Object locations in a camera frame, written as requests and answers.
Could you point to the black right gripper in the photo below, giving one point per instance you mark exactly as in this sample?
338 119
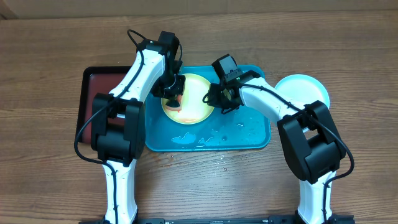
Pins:
213 92

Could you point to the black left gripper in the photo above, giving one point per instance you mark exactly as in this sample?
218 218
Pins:
179 89

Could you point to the yellow plate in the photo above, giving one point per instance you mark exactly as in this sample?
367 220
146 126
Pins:
192 109

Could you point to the light blue plate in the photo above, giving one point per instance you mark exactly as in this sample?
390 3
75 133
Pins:
303 88

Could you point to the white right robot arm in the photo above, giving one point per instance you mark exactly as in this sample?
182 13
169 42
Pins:
310 141

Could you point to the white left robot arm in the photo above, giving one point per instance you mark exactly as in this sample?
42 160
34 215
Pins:
118 131

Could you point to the teal plastic tray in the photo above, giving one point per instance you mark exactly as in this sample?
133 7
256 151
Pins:
240 129

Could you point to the black tray with reddish water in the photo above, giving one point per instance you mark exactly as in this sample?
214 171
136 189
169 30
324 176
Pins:
97 80

